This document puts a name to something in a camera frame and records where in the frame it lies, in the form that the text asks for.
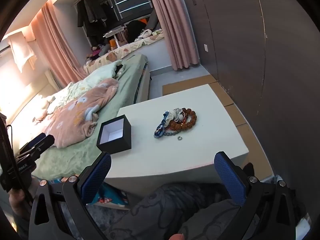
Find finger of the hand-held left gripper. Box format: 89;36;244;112
26;134;55;159
19;133;47;155

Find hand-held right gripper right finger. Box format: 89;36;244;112
214;151;300;240

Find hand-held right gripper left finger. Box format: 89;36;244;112
28;151;112;240

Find black jewelry box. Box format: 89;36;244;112
96;114;132;155

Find large brown bead bracelet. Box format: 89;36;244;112
172;107;198;132

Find blue patterned fabric bracelet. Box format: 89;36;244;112
153;112;175;138

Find grey fabric scrunchie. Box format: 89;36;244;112
166;108;184;123

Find person's left hand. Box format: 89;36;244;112
9;176;34;217

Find person's black sock foot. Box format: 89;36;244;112
241;162;255;178

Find colourful printed mat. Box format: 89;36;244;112
94;182;130;207

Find pink floral blanket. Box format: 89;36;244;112
32;78;119;148

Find white low table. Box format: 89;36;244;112
104;84;249;189

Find flat cardboard sheets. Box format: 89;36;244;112
162;74;274;180

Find light green duvet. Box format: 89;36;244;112
37;60;123;115

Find hanging pink towel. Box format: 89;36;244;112
7;31;38;73

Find pink curtain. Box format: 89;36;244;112
144;0;200;71
30;1;87;88

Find bed with green sheet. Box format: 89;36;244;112
5;54;152;180

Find floral window seat mattress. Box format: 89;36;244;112
84;32;165;74

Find white drying rack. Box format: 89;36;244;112
104;26;128;48

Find hanging dark clothes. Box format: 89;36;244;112
76;0;108;38

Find black bag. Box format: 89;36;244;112
127;20;150;42

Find dark window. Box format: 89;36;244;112
75;0;153;20

